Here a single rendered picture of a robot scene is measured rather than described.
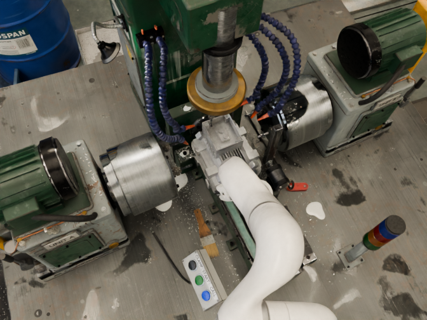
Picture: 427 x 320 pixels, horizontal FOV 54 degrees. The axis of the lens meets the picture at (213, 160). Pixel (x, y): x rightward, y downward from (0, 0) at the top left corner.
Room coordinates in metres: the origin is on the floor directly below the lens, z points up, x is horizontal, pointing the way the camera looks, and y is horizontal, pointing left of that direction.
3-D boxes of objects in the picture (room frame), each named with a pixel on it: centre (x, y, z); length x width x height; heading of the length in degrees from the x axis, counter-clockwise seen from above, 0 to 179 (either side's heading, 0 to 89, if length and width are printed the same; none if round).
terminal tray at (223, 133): (0.70, -0.03, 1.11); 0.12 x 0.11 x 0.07; 27
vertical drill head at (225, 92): (0.75, 0.00, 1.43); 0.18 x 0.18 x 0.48
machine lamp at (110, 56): (0.80, 0.30, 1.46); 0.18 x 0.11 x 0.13; 28
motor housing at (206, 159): (0.66, -0.04, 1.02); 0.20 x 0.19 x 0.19; 27
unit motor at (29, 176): (0.39, 0.53, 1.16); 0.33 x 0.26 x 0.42; 118
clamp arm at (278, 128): (0.66, -0.20, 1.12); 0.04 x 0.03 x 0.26; 28
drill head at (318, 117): (0.87, -0.31, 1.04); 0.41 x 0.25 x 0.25; 118
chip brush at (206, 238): (0.44, 0.02, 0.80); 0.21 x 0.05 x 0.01; 22
